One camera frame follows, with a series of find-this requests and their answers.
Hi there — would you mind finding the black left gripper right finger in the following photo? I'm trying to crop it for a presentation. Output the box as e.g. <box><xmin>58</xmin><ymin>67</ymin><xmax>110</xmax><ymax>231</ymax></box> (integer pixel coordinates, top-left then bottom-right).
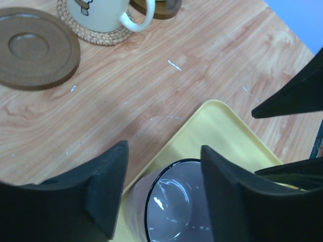
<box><xmin>200</xmin><ymin>145</ymin><xmax>322</xmax><ymax>241</ymax></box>

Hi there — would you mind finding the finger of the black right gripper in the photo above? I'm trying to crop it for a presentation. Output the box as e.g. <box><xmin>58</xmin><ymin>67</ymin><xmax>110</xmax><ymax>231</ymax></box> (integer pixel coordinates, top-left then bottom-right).
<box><xmin>251</xmin><ymin>50</ymin><xmax>322</xmax><ymax>118</ymax></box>
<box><xmin>255</xmin><ymin>157</ymin><xmax>322</xmax><ymax>191</ymax></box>

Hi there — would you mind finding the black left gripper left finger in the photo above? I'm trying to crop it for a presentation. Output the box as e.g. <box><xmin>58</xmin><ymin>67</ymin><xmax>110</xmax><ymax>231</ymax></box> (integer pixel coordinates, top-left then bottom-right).
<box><xmin>1</xmin><ymin>141</ymin><xmax>129</xmax><ymax>241</ymax></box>

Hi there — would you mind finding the purple glass mug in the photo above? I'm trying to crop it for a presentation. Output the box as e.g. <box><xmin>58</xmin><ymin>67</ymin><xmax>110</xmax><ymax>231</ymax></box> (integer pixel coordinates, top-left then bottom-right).
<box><xmin>126</xmin><ymin>159</ymin><xmax>213</xmax><ymax>242</ymax></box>

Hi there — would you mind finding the brown ceramic coaster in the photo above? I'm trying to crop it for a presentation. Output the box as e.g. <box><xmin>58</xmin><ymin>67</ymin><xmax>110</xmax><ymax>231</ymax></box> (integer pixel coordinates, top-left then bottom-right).
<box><xmin>130</xmin><ymin>0</ymin><xmax>182</xmax><ymax>20</ymax></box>
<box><xmin>1</xmin><ymin>7</ymin><xmax>81</xmax><ymax>91</ymax></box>

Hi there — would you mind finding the woven rattan coaster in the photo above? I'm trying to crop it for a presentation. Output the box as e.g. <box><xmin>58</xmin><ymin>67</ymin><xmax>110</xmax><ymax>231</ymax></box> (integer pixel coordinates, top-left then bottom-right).
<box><xmin>57</xmin><ymin>0</ymin><xmax>132</xmax><ymax>46</ymax></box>

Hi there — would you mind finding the cream ceramic mug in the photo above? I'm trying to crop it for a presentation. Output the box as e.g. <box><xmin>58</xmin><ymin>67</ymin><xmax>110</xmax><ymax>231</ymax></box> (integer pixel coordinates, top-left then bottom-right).
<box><xmin>67</xmin><ymin>0</ymin><xmax>155</xmax><ymax>32</ymax></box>

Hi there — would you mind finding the yellow glass mug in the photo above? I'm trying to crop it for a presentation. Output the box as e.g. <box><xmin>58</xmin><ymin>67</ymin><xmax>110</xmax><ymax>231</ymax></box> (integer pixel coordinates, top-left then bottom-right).
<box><xmin>276</xmin><ymin>183</ymin><xmax>308</xmax><ymax>192</ymax></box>

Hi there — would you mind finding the yellow plastic tray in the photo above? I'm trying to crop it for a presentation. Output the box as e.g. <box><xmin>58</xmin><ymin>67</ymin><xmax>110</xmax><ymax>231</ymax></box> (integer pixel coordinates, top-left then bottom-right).
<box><xmin>114</xmin><ymin>100</ymin><xmax>282</xmax><ymax>241</ymax></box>

